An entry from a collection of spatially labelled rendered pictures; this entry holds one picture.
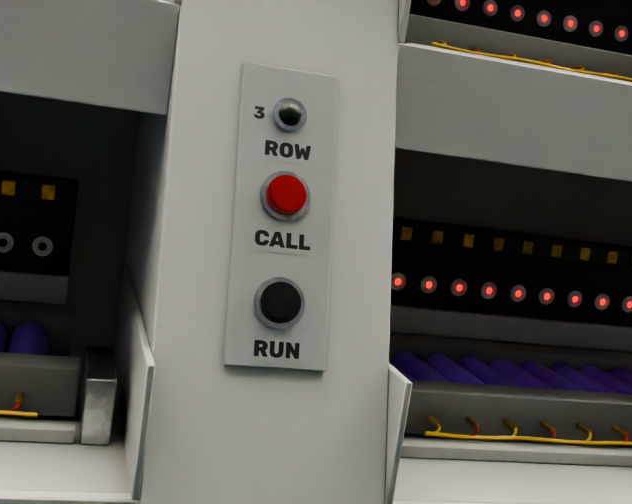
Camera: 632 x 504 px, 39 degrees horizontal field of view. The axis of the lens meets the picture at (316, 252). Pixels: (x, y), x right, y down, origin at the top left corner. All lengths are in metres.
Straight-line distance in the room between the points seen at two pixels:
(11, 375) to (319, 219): 0.15
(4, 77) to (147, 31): 0.06
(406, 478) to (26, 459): 0.15
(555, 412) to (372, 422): 0.14
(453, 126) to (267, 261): 0.11
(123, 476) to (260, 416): 0.06
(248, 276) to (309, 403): 0.05
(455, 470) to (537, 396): 0.07
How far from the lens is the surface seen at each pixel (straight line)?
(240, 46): 0.37
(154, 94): 0.37
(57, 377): 0.40
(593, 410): 0.48
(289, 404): 0.34
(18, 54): 0.37
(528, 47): 0.50
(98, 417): 0.37
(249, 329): 0.34
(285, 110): 0.36
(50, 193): 0.50
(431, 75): 0.40
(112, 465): 0.36
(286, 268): 0.35
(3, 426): 0.38
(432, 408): 0.43
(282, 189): 0.35
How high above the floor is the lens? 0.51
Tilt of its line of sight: 12 degrees up
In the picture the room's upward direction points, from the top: 3 degrees clockwise
